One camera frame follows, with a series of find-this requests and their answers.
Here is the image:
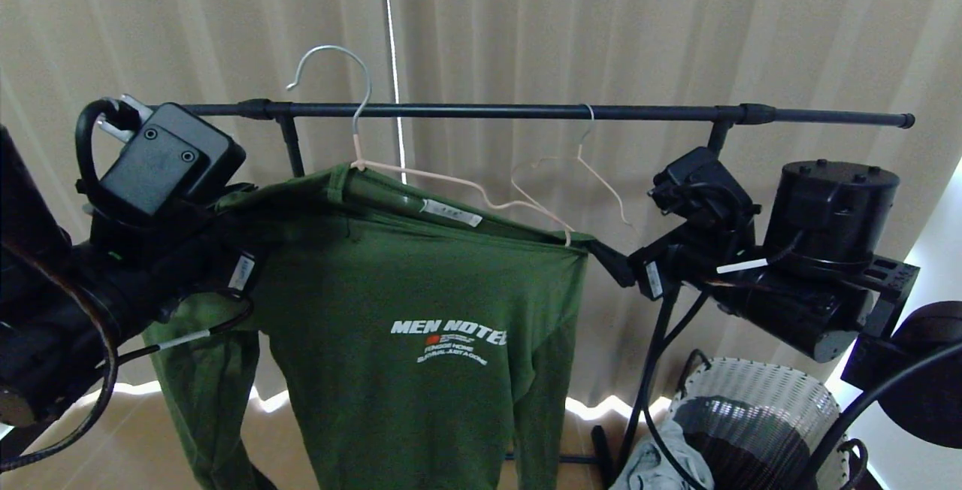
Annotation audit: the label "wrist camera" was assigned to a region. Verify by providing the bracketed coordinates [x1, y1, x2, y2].
[96, 94, 247, 220]
[648, 147, 761, 247]

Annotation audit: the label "beige curtain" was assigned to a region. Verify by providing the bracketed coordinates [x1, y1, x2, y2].
[0, 0, 962, 423]

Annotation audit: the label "black clothes rack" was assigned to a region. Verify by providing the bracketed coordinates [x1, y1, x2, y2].
[150, 99, 915, 490]

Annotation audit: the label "pale grey shorts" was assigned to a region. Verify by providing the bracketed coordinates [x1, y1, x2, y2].
[610, 421, 715, 490]

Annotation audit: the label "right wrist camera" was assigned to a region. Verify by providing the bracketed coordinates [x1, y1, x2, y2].
[648, 147, 761, 247]

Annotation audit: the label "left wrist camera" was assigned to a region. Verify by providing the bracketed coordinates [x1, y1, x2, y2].
[96, 94, 247, 220]

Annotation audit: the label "white laundry basket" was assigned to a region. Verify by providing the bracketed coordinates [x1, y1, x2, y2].
[669, 351, 869, 490]

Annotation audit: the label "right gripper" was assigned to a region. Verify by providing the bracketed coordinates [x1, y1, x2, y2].
[628, 237, 876, 364]

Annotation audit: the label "green shirt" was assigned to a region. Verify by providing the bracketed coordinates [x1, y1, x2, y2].
[143, 163, 596, 490]

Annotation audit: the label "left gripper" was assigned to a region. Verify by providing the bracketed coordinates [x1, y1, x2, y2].
[92, 207, 262, 327]

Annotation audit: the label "pink clothes hanger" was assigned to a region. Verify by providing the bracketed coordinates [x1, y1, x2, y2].
[511, 104, 636, 234]
[286, 44, 576, 248]

